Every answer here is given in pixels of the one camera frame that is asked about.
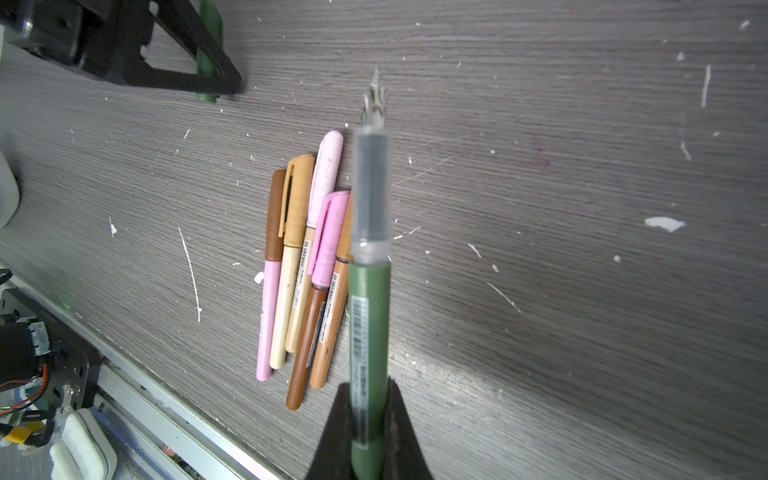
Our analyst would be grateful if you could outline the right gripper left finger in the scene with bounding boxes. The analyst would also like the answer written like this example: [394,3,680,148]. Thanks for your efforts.
[305,382,352,480]

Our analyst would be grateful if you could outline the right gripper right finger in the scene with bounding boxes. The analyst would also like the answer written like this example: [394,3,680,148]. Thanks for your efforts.
[383,378,433,480]

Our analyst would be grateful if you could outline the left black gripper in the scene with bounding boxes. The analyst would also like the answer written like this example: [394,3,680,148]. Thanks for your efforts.
[1,1,242,96]

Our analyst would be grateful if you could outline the green pen cap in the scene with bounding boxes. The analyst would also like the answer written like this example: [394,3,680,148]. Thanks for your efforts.
[195,0,226,104]

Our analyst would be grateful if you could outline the green marker pen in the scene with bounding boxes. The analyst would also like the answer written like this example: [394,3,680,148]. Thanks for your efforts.
[349,68,391,479]

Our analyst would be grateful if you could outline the dark brown marker pen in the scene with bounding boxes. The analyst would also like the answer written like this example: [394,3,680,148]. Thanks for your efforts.
[256,169,286,382]

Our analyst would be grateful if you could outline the gold tan marker pen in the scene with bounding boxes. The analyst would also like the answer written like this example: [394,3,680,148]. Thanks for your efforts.
[269,154,315,370]

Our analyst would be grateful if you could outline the light pink marker pen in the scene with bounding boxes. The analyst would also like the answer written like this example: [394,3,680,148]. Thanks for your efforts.
[286,130,343,353]

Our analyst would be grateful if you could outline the white square clock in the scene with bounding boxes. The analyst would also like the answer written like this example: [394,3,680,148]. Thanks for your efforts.
[0,155,20,228]

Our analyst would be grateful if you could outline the white grey remote device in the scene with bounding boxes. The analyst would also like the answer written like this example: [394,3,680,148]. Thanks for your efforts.
[49,409,118,480]

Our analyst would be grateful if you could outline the aluminium frame front rail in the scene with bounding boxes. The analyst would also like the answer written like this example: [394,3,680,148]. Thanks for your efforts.
[10,273,285,479]

